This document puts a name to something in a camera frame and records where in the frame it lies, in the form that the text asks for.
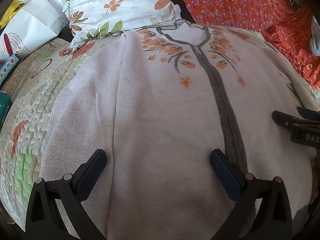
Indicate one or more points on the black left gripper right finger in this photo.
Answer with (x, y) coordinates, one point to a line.
(273, 220)

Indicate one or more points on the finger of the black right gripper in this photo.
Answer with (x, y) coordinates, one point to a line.
(308, 114)
(284, 120)

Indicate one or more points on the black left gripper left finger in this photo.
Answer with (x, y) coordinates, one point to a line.
(44, 221)

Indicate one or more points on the pale pink knit cardigan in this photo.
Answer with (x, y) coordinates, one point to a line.
(162, 119)

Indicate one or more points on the person's right hand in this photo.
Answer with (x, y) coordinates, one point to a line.
(315, 180)

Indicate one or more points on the grey cloth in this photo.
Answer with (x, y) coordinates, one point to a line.
(315, 39)

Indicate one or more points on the red floral blanket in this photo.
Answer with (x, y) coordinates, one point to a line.
(292, 39)

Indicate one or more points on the red floral pillow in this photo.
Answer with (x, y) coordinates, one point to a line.
(255, 15)

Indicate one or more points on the teal cardboard box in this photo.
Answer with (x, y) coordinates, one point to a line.
(5, 104)

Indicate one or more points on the heart pattern quilted bedspread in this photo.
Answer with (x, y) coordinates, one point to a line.
(27, 119)

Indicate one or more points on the colourful dotted flat box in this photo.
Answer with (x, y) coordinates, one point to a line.
(8, 66)

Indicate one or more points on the white paper bag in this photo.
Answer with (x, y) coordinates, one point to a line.
(35, 24)

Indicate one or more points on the yellow plastic bag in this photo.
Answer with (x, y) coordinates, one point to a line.
(11, 12)

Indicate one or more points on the white floral pillow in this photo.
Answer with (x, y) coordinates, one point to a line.
(92, 19)

